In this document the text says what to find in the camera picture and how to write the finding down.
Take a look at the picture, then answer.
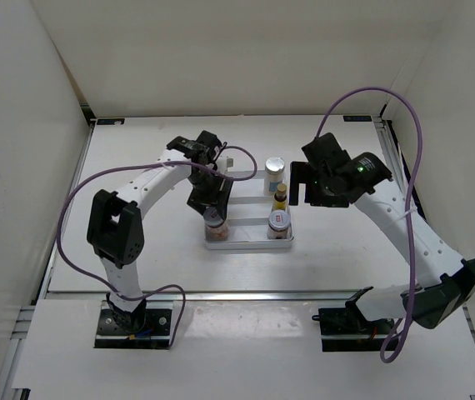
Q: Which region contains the tall jar silver lid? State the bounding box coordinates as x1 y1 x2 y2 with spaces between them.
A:
263 157 285 196

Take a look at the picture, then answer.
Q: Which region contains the small yellow bottle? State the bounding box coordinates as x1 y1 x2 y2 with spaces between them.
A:
272 182 288 211

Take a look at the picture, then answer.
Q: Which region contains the short jar red label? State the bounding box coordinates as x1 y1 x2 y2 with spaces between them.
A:
267 209 291 240
203 207 229 241

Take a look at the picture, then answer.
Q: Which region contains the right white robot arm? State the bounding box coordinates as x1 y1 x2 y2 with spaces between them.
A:
289 150 475 329

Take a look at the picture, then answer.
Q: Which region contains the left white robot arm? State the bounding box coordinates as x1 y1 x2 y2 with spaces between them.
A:
87 131 233 333

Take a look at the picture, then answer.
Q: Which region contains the white divided tray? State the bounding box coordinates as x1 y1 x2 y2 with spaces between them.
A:
205 169 294 252

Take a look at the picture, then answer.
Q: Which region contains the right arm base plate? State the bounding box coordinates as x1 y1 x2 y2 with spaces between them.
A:
312 307 398 353

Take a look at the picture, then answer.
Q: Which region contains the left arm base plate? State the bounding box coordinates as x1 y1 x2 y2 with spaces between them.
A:
93 303 173 350

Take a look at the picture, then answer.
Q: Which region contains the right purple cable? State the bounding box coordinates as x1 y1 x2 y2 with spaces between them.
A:
314 86 424 363

